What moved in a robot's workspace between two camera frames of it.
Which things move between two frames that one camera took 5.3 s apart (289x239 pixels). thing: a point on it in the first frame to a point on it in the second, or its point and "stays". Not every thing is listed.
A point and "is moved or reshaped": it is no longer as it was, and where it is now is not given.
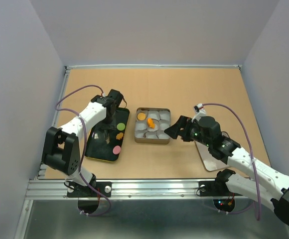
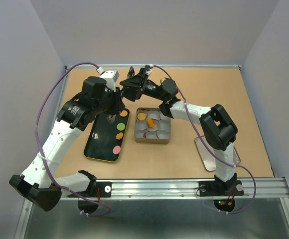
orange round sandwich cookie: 141,116 stays
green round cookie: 120,126 stays
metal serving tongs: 107,137 is moved or reshaped
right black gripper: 184,122 to 133,84
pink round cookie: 116,150 stays
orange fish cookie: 150,123 stays
